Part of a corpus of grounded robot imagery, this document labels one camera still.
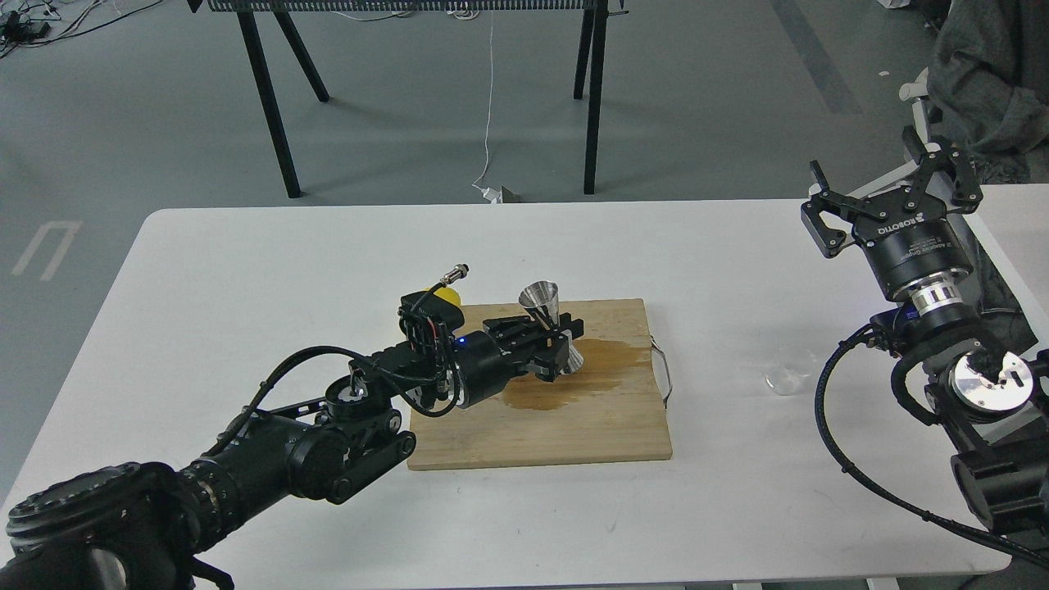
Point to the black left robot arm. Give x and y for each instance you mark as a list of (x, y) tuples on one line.
[(322, 427)]

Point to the yellow lemon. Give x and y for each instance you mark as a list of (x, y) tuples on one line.
[(448, 294)]

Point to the white office chair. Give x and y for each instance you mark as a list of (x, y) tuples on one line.
[(915, 95)]

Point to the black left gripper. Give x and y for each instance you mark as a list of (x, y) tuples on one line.
[(511, 347)]

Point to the steel double jigger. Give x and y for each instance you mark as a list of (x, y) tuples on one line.
[(541, 301)]

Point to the small clear glass cup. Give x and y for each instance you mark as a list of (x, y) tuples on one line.
[(792, 371)]

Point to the wooden cutting board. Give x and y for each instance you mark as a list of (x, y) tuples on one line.
[(609, 411)]

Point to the person in grey hoodie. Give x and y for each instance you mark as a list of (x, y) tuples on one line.
[(989, 77)]

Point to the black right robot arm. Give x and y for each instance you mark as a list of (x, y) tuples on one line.
[(950, 370)]

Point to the white side table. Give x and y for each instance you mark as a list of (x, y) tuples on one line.
[(1012, 225)]

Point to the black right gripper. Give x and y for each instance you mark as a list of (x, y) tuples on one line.
[(914, 250)]

